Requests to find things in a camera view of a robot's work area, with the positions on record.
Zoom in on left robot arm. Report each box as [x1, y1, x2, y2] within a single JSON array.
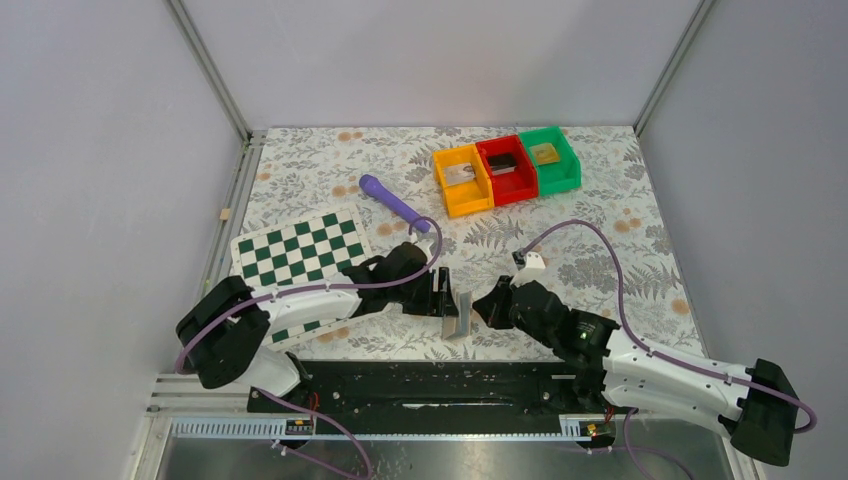
[[175, 242, 458, 397]]

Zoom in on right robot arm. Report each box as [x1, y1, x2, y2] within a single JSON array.
[[472, 276, 799, 467]]

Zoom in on silver card in yellow bin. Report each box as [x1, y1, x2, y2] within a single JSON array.
[[442, 162, 476, 187]]

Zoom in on black card in red bin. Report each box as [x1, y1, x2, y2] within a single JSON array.
[[487, 153, 518, 176]]

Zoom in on gold card in green bin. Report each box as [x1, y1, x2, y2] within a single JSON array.
[[530, 142, 560, 165]]

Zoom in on purple toy microphone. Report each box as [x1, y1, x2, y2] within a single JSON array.
[[359, 174, 430, 233]]

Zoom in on yellow plastic bin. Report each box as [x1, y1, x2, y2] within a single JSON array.
[[433, 144, 494, 218]]

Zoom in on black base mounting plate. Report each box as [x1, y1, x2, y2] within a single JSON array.
[[285, 360, 611, 425]]

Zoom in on green white chessboard mat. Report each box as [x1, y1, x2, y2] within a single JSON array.
[[229, 202, 374, 351]]

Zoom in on floral patterned table mat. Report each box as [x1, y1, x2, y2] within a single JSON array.
[[223, 126, 704, 361]]

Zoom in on red plastic bin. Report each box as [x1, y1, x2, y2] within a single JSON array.
[[475, 135, 539, 207]]

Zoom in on green plastic bin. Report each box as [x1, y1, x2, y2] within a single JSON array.
[[518, 126, 582, 196]]

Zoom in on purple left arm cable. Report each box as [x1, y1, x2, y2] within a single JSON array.
[[174, 216, 444, 480]]

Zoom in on white slotted cable duct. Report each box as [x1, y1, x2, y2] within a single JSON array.
[[170, 415, 594, 442]]

